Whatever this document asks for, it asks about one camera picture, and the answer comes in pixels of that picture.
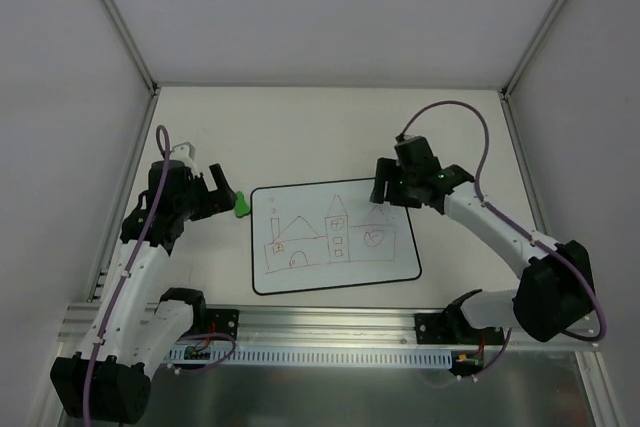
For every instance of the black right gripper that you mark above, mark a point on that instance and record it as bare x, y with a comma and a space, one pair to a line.
395, 187

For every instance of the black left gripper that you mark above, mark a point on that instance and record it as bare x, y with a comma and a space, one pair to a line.
211, 198

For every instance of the green whiteboard eraser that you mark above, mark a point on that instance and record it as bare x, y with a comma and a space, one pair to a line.
242, 207

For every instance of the white whiteboard black frame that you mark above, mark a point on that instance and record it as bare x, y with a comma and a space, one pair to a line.
328, 235

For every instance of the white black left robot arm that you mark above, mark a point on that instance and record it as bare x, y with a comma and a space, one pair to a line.
108, 377

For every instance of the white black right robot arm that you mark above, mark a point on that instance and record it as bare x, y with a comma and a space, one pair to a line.
555, 287

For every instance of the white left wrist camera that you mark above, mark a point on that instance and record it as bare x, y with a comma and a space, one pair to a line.
184, 152

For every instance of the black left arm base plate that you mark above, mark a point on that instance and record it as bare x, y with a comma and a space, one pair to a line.
220, 324

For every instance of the aluminium mounting rail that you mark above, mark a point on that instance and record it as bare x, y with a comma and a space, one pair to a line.
325, 327

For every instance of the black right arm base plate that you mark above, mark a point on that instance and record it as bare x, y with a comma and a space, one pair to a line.
441, 328

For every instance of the white slotted cable duct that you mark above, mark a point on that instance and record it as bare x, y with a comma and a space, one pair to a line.
438, 359

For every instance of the aluminium corner post left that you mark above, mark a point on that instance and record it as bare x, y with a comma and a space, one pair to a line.
129, 44

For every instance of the aluminium corner post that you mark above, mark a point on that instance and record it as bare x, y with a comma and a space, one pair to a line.
129, 44
542, 30

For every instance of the aluminium corner post right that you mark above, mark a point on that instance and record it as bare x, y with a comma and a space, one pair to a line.
542, 30

